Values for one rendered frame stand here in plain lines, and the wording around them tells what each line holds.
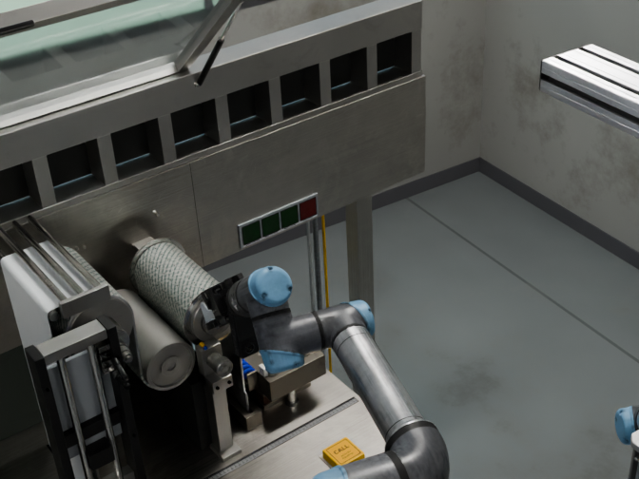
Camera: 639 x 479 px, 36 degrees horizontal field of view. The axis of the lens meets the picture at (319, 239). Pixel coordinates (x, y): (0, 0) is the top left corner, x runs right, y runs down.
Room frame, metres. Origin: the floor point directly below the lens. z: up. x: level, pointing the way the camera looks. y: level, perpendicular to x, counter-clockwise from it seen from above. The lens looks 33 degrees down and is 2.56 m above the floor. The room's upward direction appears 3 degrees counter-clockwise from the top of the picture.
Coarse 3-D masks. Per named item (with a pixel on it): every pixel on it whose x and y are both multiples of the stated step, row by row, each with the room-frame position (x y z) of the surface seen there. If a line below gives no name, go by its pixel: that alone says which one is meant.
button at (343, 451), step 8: (344, 440) 1.67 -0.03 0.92; (328, 448) 1.65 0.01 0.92; (336, 448) 1.65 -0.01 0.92; (344, 448) 1.64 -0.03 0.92; (352, 448) 1.64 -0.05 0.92; (328, 456) 1.62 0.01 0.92; (336, 456) 1.62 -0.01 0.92; (344, 456) 1.62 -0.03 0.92; (352, 456) 1.62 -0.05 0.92; (360, 456) 1.62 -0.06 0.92; (336, 464) 1.60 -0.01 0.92; (344, 464) 1.59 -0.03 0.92
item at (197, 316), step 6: (198, 306) 1.71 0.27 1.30; (198, 312) 1.70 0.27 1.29; (192, 318) 1.70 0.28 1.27; (198, 318) 1.70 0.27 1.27; (192, 324) 1.70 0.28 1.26; (198, 324) 1.70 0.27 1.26; (192, 330) 1.70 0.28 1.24; (198, 330) 1.70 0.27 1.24; (228, 330) 1.74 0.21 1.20; (198, 336) 1.70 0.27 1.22; (204, 336) 1.71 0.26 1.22; (210, 336) 1.72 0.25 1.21; (216, 336) 1.72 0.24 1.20; (222, 336) 1.73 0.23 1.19
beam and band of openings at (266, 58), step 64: (384, 0) 2.52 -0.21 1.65; (256, 64) 2.21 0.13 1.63; (320, 64) 2.32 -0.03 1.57; (384, 64) 2.53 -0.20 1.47; (64, 128) 1.93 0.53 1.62; (128, 128) 2.10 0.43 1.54; (192, 128) 2.19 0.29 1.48; (256, 128) 2.22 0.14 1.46; (0, 192) 1.91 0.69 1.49; (64, 192) 1.95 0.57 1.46
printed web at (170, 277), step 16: (80, 256) 1.81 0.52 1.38; (144, 256) 1.91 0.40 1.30; (160, 256) 1.89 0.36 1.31; (176, 256) 1.89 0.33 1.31; (96, 272) 1.74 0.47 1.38; (144, 272) 1.88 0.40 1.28; (160, 272) 1.84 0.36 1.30; (176, 272) 1.82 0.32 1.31; (192, 272) 1.82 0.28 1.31; (112, 288) 1.67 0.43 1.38; (144, 288) 1.87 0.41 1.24; (160, 288) 1.81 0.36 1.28; (176, 288) 1.78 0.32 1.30; (192, 288) 1.76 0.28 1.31; (128, 304) 1.64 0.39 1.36; (160, 304) 1.81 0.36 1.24; (176, 304) 1.75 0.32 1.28; (48, 320) 1.63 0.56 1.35; (64, 320) 1.58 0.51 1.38; (176, 320) 1.75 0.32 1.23
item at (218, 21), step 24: (72, 0) 1.60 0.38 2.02; (96, 0) 1.62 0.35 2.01; (120, 0) 1.64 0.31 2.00; (240, 0) 1.92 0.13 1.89; (0, 24) 1.52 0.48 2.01; (24, 24) 1.54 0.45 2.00; (48, 24) 1.58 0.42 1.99; (216, 24) 1.97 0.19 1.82; (192, 48) 2.05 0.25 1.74; (216, 48) 2.04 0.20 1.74; (168, 72) 2.11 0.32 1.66; (96, 96) 2.01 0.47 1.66; (24, 120) 1.91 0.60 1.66
